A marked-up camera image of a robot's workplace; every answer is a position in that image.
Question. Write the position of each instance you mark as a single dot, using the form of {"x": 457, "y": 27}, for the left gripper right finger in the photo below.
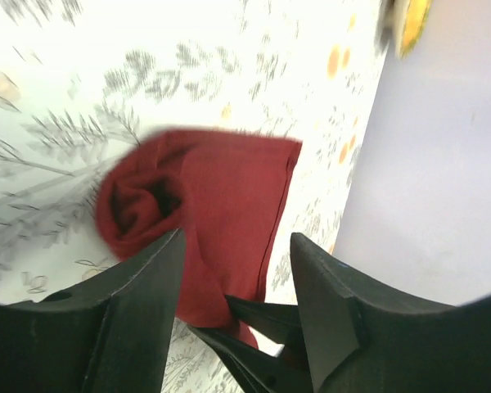
{"x": 362, "y": 335}

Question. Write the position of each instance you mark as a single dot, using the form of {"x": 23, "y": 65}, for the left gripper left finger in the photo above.
{"x": 110, "y": 333}

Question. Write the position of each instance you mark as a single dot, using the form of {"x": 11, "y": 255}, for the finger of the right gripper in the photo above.
{"x": 254, "y": 370}
{"x": 279, "y": 323}

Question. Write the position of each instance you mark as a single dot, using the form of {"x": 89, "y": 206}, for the dark red cloth napkin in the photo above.
{"x": 227, "y": 191}

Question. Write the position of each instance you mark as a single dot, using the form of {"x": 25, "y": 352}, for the floral tablecloth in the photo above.
{"x": 84, "y": 82}

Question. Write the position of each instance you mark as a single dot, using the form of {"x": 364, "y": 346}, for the yellow bamboo tray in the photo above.
{"x": 406, "y": 20}

